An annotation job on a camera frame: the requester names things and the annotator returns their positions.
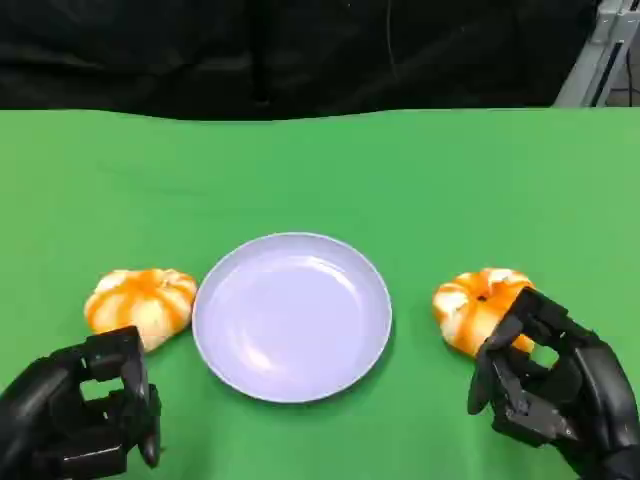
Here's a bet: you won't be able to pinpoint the lilac plate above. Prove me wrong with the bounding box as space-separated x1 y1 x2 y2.
191 231 394 405

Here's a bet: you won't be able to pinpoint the green table cloth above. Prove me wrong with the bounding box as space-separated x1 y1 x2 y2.
0 106 640 480

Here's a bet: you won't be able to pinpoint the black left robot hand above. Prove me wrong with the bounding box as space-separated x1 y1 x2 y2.
0 325 163 480

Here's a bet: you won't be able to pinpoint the grey metal frame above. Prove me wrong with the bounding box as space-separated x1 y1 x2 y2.
552 0 640 108

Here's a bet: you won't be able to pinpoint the orange and white bread roll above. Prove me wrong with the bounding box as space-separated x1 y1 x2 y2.
431 267 537 358
83 268 199 353

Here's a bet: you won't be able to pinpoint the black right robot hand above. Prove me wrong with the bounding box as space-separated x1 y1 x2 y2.
466 286 640 480

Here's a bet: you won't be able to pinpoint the black backdrop curtain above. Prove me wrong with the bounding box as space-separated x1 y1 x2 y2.
0 0 600 122

